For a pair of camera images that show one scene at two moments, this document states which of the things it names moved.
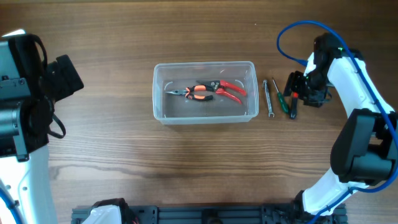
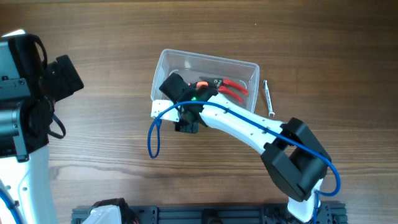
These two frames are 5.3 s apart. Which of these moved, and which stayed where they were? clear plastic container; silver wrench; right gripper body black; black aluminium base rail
Moved: clear plastic container; right gripper body black
Stayed: black aluminium base rail; silver wrench
